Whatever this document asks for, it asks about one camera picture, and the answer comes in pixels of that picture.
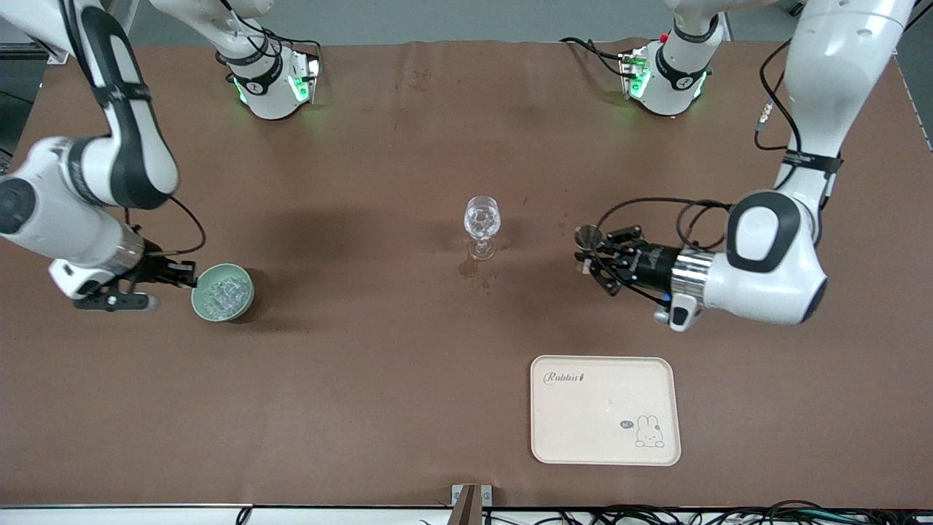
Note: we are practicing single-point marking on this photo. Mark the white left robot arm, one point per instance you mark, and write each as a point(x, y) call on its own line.
point(765, 248)

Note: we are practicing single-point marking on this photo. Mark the brown camera post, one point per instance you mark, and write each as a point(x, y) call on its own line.
point(468, 510)

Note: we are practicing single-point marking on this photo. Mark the pale green ceramic bowl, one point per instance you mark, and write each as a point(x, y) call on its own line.
point(197, 292)

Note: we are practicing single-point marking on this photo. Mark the spilled wine puddle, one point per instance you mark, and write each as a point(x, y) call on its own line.
point(467, 269)

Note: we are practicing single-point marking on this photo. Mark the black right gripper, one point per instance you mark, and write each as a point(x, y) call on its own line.
point(157, 269)

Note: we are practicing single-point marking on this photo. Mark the white table edge rail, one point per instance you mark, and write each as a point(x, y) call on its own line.
point(109, 516)

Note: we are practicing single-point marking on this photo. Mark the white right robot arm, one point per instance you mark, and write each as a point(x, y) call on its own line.
point(131, 146)

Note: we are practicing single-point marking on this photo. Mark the black caster wheel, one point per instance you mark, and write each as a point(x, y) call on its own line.
point(796, 7)

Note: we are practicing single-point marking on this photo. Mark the aluminium frame profile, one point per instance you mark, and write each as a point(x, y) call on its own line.
point(29, 51)

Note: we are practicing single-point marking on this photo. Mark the clear stemmed wine glass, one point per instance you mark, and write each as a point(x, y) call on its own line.
point(482, 219)

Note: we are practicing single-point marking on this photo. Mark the brown table cover sheet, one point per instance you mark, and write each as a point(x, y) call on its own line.
point(364, 364)

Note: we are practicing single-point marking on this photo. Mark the cream rabbit print tray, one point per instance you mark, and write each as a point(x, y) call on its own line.
point(583, 423)

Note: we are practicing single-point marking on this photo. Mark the grey metal clamp bracket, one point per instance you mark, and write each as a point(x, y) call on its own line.
point(486, 496)

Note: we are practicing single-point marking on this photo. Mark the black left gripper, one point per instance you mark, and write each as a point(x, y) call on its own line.
point(651, 264)

